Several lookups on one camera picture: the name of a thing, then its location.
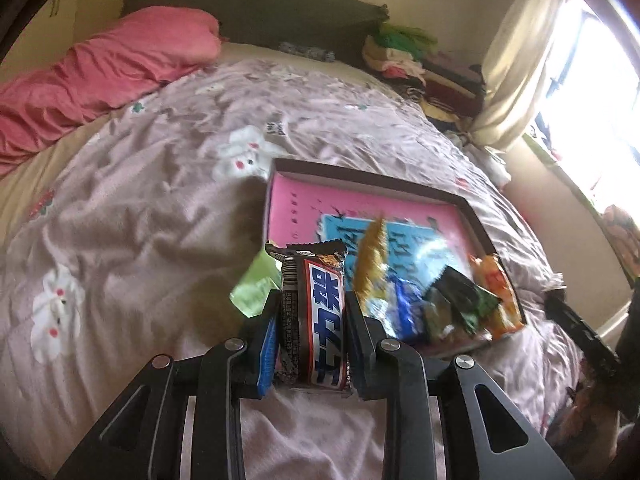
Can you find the grey floral printed blanket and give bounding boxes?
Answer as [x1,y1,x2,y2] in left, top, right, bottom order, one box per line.
[0,57,586,480]

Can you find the window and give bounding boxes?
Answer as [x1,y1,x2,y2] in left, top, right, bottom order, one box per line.
[530,0,640,211]

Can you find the light green snack packet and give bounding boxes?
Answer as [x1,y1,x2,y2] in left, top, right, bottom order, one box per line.
[230,250,283,318]

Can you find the beige bed sheet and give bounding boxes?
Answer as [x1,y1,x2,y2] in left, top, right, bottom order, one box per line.
[0,42,381,231]

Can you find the dark patterned pillow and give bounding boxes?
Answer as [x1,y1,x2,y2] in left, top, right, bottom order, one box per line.
[277,42,336,61]

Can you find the blue snack packet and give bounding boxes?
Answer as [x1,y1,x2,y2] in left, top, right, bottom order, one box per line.
[367,275,431,346]

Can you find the cream wardrobe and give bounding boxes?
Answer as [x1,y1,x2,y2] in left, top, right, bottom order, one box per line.
[10,0,86,56]

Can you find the orange floral cloth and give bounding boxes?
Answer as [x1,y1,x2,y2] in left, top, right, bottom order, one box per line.
[600,204,640,281]

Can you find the cream curtain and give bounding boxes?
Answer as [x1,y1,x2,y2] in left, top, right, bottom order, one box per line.
[470,0,573,151]

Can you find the pink quilt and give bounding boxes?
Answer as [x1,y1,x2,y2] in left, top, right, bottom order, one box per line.
[0,6,223,176]

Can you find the grey headboard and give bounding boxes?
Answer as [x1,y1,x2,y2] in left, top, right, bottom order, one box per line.
[122,0,391,66]

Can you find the pale cloth bundle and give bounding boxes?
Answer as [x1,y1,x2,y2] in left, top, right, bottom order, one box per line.
[445,130,513,186]

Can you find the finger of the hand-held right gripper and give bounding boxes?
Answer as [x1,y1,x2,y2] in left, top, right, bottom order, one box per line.
[544,294,623,376]

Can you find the black chocolate bar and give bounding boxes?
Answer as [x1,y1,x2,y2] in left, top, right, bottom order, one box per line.
[265,240,353,393]

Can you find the orange snack packet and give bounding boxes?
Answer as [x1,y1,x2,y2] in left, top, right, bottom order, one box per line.
[467,254,526,341]

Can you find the green windowsill cover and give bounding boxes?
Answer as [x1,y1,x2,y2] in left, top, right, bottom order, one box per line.
[522,132,616,221]

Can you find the pile of folded clothes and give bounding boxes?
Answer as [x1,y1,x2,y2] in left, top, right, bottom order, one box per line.
[362,22,488,126]

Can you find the clothes on windowsill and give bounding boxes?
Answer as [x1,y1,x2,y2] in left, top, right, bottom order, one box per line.
[532,110,561,156]

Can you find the dark floral cloth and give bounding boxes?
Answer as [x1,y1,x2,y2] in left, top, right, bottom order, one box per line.
[545,370,633,461]

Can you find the pink book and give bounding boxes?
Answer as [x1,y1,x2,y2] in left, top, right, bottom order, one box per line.
[267,172,488,281]

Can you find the dark green snack packet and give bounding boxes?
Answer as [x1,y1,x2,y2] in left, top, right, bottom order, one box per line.
[432,266,503,336]

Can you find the yellow snack packet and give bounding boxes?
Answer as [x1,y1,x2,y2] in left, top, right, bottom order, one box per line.
[352,215,393,311]

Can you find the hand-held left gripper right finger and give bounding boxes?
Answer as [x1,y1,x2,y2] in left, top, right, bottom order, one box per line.
[345,291,576,480]

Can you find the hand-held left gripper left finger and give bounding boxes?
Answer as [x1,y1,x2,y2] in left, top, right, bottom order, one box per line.
[55,290,281,480]

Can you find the dark cardboard box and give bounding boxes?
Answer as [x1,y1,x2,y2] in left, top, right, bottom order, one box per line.
[262,157,528,361]

